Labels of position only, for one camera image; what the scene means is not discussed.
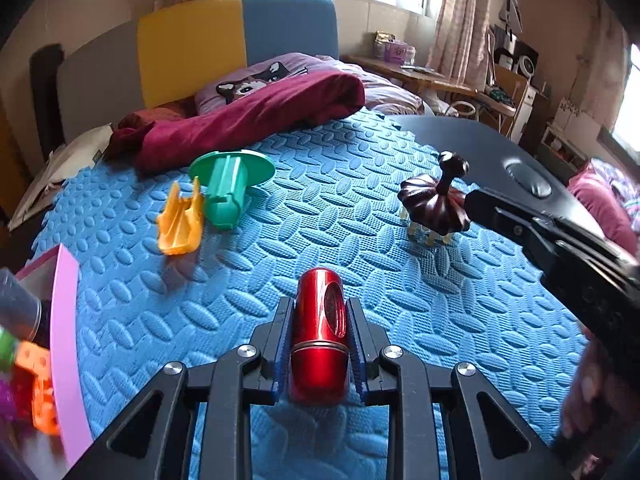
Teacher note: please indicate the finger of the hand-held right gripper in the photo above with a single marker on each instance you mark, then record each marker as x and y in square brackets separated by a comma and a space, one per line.
[500, 215]

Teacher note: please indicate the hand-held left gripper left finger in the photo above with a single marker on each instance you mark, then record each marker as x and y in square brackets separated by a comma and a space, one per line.
[282, 350]

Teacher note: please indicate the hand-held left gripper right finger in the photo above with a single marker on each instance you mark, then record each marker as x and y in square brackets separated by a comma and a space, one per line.
[359, 355]

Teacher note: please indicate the red metal cylinder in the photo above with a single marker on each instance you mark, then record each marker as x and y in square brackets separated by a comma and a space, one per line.
[317, 360]

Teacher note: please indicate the dark brown wooden massager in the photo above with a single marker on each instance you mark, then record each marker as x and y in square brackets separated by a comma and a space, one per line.
[435, 205]

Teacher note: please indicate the pink box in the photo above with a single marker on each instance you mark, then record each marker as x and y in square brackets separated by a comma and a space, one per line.
[67, 335]

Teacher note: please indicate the person's right hand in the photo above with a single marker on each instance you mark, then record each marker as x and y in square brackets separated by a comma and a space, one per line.
[585, 390]

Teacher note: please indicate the black padded table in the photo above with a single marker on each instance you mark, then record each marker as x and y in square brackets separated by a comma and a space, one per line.
[475, 140]

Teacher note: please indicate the magenta blanket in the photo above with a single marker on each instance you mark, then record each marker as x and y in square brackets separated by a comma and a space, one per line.
[600, 200]

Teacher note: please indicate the white shelf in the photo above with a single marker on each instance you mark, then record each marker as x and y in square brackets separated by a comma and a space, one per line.
[562, 142]

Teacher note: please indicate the metal leg stool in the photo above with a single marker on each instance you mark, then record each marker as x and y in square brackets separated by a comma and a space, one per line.
[497, 105]

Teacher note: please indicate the white round fan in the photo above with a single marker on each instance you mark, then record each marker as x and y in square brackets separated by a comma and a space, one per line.
[526, 66]

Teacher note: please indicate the orange plastic toy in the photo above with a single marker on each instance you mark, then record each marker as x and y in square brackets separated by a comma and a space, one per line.
[177, 230]

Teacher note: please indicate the pink striped blanket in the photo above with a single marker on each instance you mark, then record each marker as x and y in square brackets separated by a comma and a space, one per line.
[390, 95]

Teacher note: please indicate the wooden side table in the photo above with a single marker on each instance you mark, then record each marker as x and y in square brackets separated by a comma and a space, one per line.
[400, 72]

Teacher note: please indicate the green plastic toy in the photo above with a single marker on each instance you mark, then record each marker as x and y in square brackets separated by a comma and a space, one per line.
[225, 185]

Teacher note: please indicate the blue foam mat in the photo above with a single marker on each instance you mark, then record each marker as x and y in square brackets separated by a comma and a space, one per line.
[325, 160]

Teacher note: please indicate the purple box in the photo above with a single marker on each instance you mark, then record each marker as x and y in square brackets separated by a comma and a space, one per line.
[395, 50]

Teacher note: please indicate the pink curtain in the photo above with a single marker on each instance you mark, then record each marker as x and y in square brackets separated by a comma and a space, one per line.
[460, 20]

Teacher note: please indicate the dark red cloth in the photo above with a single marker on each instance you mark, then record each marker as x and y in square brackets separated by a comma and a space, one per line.
[260, 110]

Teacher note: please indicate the orange perforated toy block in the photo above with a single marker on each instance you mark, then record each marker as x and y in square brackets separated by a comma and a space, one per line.
[42, 390]

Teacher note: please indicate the grey transparent cup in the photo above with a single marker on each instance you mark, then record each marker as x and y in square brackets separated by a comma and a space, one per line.
[17, 305]

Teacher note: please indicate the pink dog print pillow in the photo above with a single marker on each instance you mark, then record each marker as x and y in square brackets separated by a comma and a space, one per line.
[250, 82]

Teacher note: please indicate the white cloth bag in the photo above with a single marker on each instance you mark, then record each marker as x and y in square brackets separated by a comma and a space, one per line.
[65, 165]

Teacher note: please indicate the blue yellow grey headboard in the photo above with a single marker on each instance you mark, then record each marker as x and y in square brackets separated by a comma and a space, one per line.
[190, 45]

